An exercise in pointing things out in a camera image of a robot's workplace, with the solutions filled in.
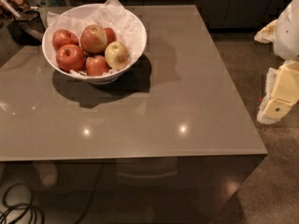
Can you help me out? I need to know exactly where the white bowl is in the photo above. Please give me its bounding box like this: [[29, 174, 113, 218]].
[[41, 3, 148, 86]]

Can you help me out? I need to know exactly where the red apple far left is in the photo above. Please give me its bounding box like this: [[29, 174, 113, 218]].
[[52, 29, 78, 51]]

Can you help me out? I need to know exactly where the white tissue paper liner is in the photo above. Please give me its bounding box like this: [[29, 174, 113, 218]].
[[46, 0, 145, 77]]

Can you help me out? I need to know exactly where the black cable on floor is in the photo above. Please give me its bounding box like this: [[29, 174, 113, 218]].
[[0, 182, 46, 224]]

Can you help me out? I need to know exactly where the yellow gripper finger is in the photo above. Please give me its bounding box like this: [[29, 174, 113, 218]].
[[257, 61, 299, 124], [254, 20, 277, 44]]

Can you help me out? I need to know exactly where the red apple front left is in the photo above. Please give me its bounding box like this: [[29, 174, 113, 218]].
[[56, 44, 85, 72]]

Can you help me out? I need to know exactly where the black basket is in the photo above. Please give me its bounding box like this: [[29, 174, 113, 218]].
[[8, 11, 45, 46]]

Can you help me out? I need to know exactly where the snack bags clutter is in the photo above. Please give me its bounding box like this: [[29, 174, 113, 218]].
[[0, 0, 31, 19]]

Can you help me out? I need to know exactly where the large red-green apple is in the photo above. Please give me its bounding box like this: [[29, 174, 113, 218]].
[[80, 24, 107, 54]]

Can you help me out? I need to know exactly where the small red apple back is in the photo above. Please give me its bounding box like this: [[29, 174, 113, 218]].
[[104, 27, 116, 44]]

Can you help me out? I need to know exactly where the yellow-green apple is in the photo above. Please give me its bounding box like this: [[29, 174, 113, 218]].
[[105, 41, 129, 71]]

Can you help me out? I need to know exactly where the red apple front centre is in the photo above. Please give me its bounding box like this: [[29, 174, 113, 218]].
[[85, 55, 109, 77]]

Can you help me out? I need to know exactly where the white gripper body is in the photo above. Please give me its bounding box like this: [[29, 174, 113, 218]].
[[273, 0, 299, 61]]

